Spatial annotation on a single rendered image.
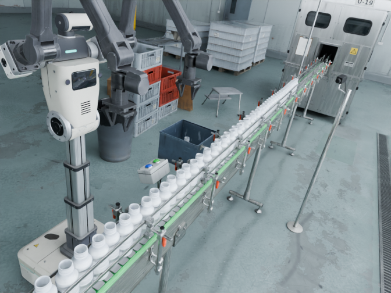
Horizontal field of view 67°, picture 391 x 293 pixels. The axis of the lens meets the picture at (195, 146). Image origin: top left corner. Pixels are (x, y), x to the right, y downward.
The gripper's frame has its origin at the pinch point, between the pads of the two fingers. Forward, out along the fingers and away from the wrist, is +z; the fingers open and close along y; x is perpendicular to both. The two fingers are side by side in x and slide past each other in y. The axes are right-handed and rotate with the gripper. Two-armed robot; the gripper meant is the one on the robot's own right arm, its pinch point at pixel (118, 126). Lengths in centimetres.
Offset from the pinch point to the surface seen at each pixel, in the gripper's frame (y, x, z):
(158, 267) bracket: 26, -6, 49
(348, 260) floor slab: 117, 158, 139
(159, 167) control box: 2.5, 24.9, 28.5
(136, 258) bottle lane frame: 20.8, -13.0, 41.0
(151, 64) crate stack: -160, 239, 45
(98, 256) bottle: 17.7, -27.7, 27.9
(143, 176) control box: -1.5, 18.6, 31.9
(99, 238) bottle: 14.8, -24.4, 25.0
